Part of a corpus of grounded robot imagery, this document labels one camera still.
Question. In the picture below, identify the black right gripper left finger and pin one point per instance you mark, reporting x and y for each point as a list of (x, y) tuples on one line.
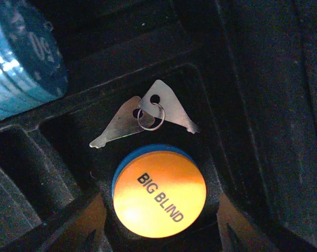
[(78, 227)]

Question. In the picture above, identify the small silver case keys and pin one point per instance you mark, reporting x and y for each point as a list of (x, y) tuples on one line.
[(148, 113)]

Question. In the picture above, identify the blue small blind button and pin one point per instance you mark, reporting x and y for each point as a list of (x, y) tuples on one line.
[(144, 150)]

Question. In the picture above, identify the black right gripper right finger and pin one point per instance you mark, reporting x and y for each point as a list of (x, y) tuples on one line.
[(236, 232)]

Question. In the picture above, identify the blue poker chip stack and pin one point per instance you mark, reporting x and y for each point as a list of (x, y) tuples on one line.
[(32, 70)]

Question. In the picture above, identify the yellow big blind button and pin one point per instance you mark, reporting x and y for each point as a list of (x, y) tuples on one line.
[(159, 194)]

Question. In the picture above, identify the black poker set case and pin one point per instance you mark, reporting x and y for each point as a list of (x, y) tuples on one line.
[(245, 73)]

